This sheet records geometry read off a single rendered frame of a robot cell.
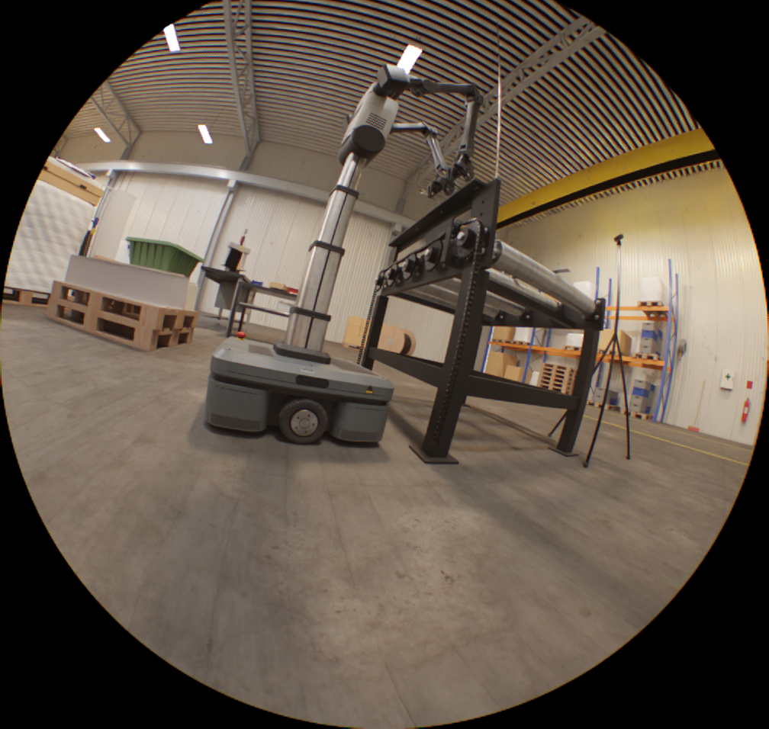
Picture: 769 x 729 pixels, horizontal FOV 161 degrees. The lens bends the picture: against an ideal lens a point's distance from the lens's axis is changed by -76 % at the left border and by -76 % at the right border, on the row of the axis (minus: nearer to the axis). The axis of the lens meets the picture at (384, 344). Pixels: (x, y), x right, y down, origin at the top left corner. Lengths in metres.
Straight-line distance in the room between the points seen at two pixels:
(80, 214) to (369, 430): 3.25
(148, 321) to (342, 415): 1.45
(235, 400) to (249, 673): 0.70
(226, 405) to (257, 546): 0.47
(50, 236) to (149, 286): 1.51
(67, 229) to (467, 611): 3.51
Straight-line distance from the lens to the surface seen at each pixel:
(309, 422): 0.90
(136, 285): 2.25
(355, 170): 1.27
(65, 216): 3.30
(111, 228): 4.08
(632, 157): 8.64
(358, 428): 0.96
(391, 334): 8.21
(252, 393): 0.84
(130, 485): 0.65
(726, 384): 9.49
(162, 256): 3.11
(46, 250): 3.27
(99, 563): 0.51
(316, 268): 1.05
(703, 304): 10.18
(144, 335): 1.98
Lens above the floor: 0.38
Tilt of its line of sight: level
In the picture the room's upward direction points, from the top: 13 degrees clockwise
